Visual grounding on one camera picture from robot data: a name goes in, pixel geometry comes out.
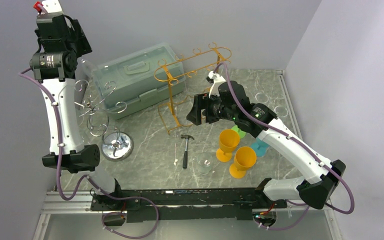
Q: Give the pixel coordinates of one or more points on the orange wine glass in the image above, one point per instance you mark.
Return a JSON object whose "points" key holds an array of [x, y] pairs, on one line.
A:
{"points": [[228, 142], [244, 159]]}

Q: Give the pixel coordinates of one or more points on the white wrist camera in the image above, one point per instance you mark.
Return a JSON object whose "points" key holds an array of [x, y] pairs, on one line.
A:
{"points": [[48, 6], [216, 80]]}

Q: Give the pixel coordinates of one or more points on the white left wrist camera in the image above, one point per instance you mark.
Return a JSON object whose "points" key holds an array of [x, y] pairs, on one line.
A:
{"points": [[48, 6]]}

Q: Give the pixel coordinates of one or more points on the clear plastic storage box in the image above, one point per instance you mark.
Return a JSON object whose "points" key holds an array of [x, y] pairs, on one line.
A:
{"points": [[136, 81]]}

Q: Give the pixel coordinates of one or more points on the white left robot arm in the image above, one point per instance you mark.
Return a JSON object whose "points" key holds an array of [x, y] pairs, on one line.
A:
{"points": [[54, 74]]}

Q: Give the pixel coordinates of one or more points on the gold wire glass rack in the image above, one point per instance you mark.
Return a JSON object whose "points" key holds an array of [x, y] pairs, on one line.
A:
{"points": [[195, 82]]}

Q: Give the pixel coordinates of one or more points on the black handled hammer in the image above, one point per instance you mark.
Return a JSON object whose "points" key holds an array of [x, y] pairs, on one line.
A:
{"points": [[187, 137]]}

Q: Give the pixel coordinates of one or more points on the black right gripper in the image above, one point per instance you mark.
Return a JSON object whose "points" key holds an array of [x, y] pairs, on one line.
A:
{"points": [[195, 115]]}

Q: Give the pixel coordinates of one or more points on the clear wine glass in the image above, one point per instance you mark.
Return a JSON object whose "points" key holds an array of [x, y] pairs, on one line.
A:
{"points": [[281, 111], [261, 97]]}

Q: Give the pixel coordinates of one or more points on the blue wine glass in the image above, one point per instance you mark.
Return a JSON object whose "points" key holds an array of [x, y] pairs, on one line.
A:
{"points": [[260, 147]]}

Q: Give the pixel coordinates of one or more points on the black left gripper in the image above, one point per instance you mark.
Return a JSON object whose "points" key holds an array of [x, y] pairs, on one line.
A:
{"points": [[82, 47]]}

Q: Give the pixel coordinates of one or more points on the green wine glass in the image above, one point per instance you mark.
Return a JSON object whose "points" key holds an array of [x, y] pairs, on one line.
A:
{"points": [[240, 132]]}

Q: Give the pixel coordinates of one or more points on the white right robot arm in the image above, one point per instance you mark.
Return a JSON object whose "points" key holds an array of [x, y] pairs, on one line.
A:
{"points": [[320, 176]]}

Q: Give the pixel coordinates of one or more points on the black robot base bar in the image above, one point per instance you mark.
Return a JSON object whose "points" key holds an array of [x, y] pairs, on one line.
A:
{"points": [[141, 205]]}

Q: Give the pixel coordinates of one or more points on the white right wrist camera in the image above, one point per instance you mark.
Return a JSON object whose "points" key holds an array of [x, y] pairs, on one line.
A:
{"points": [[216, 80]]}

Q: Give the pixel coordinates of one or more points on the chrome tree glass rack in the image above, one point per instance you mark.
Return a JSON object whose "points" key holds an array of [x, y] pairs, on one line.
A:
{"points": [[115, 145]]}

